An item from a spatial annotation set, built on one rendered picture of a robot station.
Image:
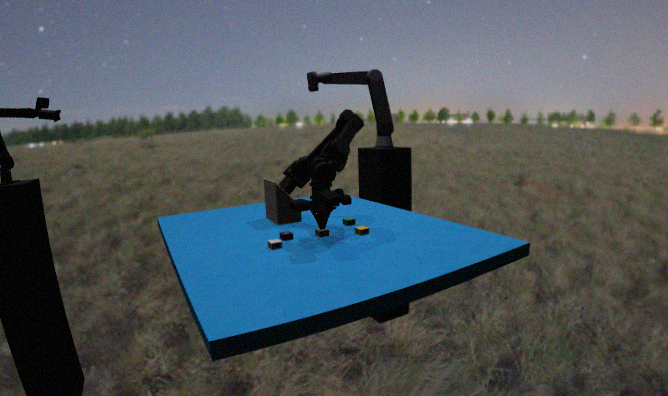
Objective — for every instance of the yellow block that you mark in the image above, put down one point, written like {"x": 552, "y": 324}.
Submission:
{"x": 362, "y": 230}

